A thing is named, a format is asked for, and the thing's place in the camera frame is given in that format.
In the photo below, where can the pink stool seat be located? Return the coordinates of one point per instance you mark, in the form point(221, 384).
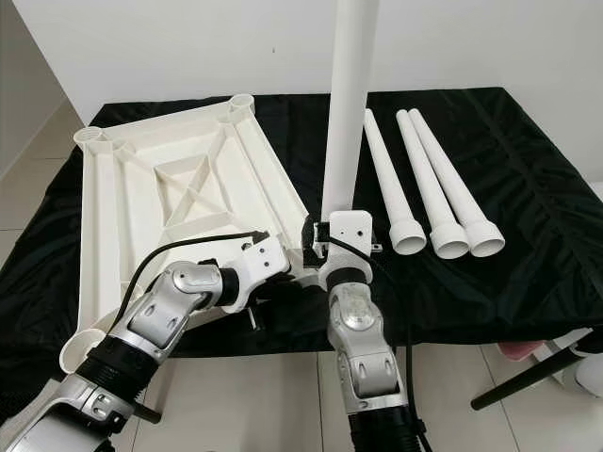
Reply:
point(518, 350)

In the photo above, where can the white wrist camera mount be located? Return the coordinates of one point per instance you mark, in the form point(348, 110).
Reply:
point(259, 264)
point(349, 234)

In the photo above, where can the white plastic table top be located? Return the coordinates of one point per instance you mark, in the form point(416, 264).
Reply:
point(122, 207)

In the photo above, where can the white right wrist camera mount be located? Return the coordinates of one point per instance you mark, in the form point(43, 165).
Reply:
point(349, 234)

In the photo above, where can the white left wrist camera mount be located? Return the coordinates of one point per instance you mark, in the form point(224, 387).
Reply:
point(259, 264)

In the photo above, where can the white plastic floor object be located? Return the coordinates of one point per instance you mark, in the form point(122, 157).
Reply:
point(584, 372)

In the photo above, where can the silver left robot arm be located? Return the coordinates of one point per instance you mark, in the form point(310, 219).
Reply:
point(179, 301)

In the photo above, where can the white plastic table leg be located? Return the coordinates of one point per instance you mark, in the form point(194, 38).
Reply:
point(457, 179)
point(350, 104)
point(429, 184)
point(391, 188)

